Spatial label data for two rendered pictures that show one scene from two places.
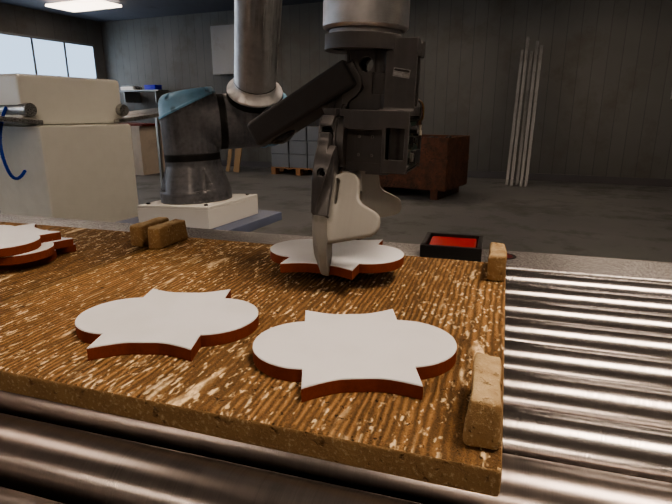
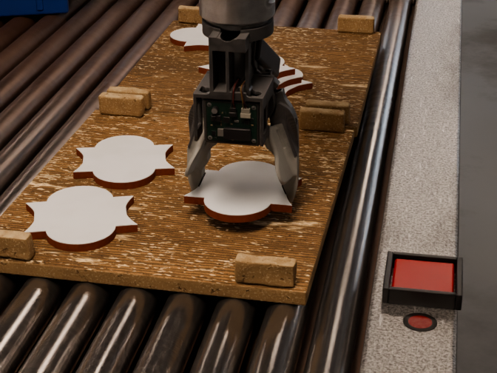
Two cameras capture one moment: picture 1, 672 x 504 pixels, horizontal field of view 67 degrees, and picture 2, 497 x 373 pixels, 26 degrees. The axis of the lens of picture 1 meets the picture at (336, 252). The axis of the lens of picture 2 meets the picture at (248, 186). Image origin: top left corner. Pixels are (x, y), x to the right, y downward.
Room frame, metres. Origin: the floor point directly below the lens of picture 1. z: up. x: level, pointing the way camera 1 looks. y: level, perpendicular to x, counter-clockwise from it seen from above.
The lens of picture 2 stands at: (0.38, -1.05, 1.47)
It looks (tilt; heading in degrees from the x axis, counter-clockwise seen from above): 26 degrees down; 83
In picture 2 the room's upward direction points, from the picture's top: straight up
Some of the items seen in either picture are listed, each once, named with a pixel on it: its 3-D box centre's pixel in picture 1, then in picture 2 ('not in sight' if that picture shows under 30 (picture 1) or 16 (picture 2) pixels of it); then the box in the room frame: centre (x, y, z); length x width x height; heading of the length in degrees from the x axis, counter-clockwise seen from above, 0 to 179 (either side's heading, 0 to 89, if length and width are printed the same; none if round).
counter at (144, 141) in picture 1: (107, 146); not in sight; (10.15, 4.45, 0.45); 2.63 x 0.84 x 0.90; 67
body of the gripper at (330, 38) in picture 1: (370, 107); (237, 78); (0.48, -0.03, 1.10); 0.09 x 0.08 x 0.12; 72
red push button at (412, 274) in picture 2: (452, 247); (423, 280); (0.65, -0.15, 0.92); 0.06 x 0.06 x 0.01; 73
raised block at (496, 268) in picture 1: (497, 260); (265, 270); (0.50, -0.16, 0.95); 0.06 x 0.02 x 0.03; 162
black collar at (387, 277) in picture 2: (452, 246); (423, 279); (0.65, -0.15, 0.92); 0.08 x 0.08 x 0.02; 73
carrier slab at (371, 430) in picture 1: (264, 304); (183, 191); (0.43, 0.06, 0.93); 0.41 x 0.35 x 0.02; 72
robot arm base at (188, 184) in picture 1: (194, 176); not in sight; (1.11, 0.31, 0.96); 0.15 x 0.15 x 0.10
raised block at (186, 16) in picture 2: not in sight; (195, 15); (0.49, 0.69, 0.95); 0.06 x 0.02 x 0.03; 163
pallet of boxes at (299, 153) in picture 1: (306, 143); not in sight; (9.59, 0.54, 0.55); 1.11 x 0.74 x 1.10; 67
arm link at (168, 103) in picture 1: (192, 120); not in sight; (1.12, 0.30, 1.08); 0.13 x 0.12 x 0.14; 108
